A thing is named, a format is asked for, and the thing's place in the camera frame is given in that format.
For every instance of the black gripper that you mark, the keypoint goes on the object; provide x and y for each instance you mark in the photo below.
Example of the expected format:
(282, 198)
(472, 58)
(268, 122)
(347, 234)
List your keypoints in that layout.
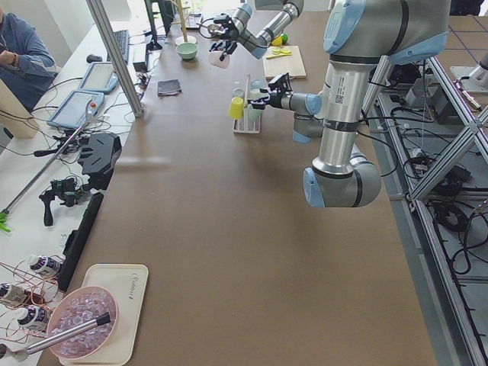
(275, 100)
(229, 33)

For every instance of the pink cup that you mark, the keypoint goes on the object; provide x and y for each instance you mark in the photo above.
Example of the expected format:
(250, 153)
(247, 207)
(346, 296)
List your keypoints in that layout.
(219, 59)

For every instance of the mint green cup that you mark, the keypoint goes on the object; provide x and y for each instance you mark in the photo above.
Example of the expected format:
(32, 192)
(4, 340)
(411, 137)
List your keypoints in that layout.
(253, 113)

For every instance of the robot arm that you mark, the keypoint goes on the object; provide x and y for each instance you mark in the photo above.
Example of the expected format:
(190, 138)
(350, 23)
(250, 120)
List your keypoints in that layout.
(357, 35)
(257, 44)

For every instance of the light blue cup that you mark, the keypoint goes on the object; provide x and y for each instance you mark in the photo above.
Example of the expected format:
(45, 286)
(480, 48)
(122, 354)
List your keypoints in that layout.
(257, 84)

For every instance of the grey cup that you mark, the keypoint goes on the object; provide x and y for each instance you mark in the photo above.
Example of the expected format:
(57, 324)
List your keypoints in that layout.
(238, 93)

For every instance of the yellow cup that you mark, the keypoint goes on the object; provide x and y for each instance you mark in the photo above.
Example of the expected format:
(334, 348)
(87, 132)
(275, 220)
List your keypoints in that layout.
(236, 108)

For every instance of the green bowl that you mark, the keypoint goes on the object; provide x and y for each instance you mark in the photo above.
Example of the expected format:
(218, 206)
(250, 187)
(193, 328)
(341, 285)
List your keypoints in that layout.
(187, 50)

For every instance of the wooden cutting board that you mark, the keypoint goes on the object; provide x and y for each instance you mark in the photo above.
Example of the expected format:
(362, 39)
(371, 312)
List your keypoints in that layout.
(293, 65)

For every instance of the yellow plastic knife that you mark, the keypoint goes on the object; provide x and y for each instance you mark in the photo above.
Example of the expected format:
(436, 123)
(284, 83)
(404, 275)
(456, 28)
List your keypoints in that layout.
(274, 57)

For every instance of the grey folded cloth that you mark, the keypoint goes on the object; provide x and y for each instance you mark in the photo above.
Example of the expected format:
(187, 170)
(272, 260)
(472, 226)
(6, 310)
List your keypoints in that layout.
(168, 87)

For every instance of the black keyboard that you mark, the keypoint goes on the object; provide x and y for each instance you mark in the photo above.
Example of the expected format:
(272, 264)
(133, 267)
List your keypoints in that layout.
(122, 38)

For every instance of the teach pendant tablet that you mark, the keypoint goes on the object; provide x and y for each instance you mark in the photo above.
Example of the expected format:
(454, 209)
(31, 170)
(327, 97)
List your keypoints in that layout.
(100, 77)
(77, 107)

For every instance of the black computer mouse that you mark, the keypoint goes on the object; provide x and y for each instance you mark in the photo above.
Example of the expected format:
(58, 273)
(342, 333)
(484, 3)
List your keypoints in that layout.
(92, 58)

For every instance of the seated person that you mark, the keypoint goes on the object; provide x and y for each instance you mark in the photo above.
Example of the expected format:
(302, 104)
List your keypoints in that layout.
(27, 67)

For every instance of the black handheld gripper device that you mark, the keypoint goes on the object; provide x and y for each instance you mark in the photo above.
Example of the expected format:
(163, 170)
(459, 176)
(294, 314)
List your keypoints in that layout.
(67, 191)

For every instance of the cream plastic tray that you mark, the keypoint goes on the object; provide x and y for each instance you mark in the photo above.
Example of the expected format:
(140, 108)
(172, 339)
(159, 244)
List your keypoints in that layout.
(127, 284)

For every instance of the pink bowl of ice cubes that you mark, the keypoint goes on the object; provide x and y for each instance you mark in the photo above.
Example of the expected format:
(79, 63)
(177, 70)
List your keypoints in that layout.
(77, 308)

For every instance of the metal scoop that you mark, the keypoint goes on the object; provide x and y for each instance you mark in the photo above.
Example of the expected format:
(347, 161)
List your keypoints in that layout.
(23, 353)

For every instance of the white wire cup rack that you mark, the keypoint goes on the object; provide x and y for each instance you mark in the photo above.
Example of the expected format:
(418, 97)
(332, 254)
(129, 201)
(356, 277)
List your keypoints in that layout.
(250, 122)

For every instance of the aluminium frame post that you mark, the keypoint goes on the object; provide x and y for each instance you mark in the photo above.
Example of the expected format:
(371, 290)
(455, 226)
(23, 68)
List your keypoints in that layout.
(104, 27)

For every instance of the black perforated bracket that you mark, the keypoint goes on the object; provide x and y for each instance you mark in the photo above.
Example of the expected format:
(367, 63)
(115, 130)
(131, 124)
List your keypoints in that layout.
(98, 158)

